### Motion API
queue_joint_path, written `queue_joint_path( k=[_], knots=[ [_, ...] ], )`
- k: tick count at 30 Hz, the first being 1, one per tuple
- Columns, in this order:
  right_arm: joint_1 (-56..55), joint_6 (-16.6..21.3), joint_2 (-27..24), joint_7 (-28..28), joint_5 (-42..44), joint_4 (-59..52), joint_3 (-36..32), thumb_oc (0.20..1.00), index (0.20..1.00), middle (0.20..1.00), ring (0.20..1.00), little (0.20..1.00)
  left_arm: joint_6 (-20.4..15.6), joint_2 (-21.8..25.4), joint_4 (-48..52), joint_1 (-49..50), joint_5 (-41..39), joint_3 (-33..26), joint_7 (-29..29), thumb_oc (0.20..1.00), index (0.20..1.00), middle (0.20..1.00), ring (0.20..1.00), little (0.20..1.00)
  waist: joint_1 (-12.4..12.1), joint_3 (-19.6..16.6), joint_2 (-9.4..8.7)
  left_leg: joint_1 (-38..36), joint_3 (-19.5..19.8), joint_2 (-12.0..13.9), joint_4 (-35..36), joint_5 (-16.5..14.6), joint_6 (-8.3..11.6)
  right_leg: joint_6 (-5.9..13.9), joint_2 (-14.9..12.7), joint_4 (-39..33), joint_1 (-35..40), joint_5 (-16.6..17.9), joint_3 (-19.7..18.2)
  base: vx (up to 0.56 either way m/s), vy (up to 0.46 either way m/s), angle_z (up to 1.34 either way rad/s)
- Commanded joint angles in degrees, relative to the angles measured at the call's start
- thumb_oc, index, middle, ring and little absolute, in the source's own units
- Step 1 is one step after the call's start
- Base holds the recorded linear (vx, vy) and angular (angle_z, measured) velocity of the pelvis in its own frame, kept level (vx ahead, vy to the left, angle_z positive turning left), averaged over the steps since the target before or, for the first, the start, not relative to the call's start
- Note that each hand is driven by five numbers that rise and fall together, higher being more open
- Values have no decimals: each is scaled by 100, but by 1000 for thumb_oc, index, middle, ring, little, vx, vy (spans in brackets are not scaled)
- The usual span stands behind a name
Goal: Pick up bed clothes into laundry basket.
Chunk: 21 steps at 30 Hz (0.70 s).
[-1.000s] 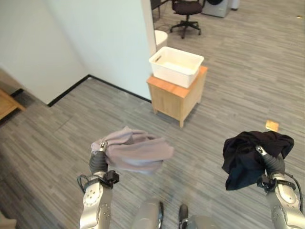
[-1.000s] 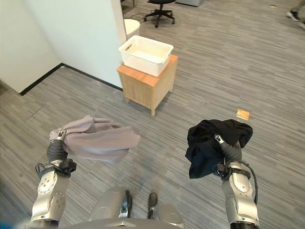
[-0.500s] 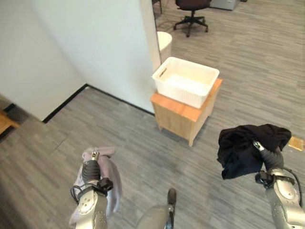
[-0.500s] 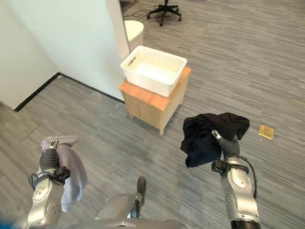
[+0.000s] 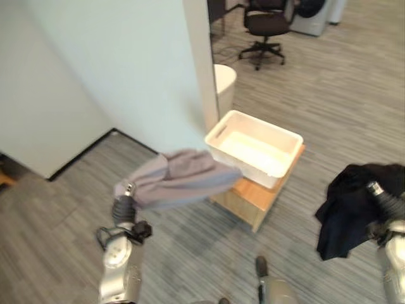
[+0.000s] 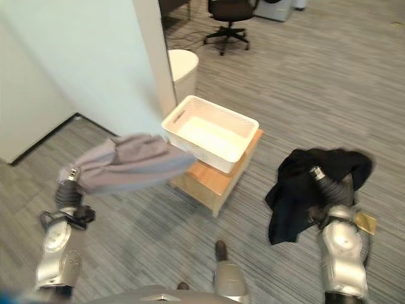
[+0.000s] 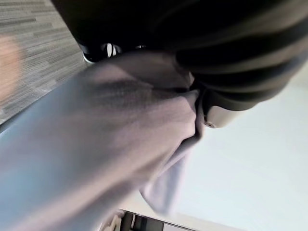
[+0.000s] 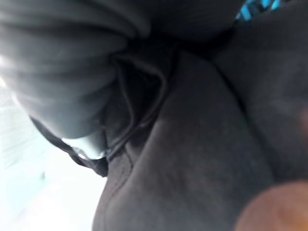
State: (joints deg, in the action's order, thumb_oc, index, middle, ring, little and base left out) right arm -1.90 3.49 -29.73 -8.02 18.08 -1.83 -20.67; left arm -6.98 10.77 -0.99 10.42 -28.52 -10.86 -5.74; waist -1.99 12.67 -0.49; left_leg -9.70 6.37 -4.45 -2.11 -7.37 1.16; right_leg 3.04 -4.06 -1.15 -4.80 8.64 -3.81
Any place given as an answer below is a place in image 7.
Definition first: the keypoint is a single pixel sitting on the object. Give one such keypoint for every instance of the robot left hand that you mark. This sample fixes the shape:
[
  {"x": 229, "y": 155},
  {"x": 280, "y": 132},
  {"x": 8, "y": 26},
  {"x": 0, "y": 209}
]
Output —
[{"x": 192, "y": 29}]

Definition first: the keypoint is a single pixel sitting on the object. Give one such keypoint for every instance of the dark bed frame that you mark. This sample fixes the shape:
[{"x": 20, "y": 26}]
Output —
[{"x": 144, "y": 222}]

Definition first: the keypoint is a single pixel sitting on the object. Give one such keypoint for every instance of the white bed sheet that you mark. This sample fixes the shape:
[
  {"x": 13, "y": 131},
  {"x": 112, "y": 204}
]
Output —
[{"x": 252, "y": 168}]

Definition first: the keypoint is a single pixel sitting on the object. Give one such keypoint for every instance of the grey lavender bed cloth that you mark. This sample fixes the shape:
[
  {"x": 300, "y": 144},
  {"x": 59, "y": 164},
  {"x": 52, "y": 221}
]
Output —
[{"x": 96, "y": 134}]

